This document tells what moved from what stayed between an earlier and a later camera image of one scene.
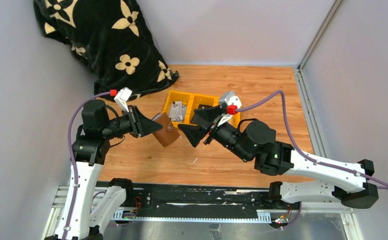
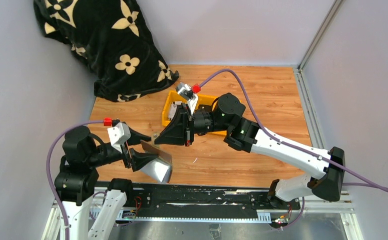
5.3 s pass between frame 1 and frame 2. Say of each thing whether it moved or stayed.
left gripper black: moved
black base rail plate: stayed
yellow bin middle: stayed
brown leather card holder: moved
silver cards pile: stayed
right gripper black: moved
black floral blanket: stayed
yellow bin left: stayed
